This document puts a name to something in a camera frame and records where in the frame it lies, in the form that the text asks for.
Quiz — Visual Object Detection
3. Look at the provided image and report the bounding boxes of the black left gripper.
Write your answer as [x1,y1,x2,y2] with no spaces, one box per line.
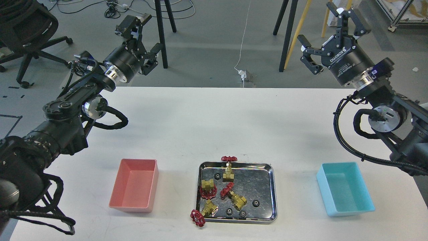
[103,14,165,84]

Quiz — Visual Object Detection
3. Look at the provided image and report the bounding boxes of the black stool legs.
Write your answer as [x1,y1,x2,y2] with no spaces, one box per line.
[154,0,177,69]
[273,0,298,73]

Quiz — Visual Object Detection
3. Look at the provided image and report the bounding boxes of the aluminium frame cart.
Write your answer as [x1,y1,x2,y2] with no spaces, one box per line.
[376,0,428,32]

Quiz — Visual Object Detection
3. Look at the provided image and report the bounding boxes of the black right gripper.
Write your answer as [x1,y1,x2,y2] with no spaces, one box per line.
[297,2,374,86]

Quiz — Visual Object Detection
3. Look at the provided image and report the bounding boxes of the black floor cables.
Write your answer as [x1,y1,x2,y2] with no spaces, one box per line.
[37,0,196,19]

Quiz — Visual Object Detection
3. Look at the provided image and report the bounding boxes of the brass valve red handle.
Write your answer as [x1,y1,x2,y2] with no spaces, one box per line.
[199,179,217,200]

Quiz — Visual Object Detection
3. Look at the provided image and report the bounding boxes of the brass valve hanging off tray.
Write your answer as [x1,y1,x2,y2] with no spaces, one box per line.
[190,199,218,227]

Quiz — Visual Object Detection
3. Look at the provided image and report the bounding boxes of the white cardboard box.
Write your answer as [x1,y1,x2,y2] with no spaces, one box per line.
[327,8,337,26]

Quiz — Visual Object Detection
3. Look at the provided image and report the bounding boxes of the yellow wooden stool legs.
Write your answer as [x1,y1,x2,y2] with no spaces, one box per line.
[284,0,352,70]

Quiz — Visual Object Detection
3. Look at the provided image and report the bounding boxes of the black stool legs left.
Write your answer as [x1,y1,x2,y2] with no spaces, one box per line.
[154,0,177,69]

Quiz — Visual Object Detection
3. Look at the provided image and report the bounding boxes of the brass valve tray centre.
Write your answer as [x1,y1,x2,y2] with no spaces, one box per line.
[220,182,247,211]

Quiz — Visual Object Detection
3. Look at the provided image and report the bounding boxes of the black office chair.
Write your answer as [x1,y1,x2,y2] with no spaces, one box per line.
[0,0,73,89]

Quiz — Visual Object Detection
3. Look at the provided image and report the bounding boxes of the brass valve at tray top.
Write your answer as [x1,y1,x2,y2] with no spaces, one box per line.
[221,156,237,182]

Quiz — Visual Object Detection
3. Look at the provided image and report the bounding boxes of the light blue plastic box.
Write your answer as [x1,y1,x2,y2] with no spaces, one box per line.
[316,162,376,217]

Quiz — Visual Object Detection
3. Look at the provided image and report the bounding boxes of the pink plastic box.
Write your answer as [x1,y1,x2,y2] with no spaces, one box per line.
[109,159,159,213]

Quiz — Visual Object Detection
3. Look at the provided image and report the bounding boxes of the black stool legs right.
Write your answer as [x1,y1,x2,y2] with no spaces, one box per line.
[273,0,298,73]

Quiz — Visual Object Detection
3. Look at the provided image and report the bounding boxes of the shiny metal tray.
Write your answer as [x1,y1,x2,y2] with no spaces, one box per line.
[198,161,277,224]

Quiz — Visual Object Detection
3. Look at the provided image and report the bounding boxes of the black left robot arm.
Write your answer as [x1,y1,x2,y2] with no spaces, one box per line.
[0,13,165,235]

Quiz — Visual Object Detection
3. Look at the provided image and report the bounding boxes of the white power cable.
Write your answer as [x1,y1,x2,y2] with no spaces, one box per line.
[234,0,252,88]

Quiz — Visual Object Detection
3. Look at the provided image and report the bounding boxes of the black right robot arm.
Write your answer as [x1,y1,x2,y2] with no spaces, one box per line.
[298,2,428,176]

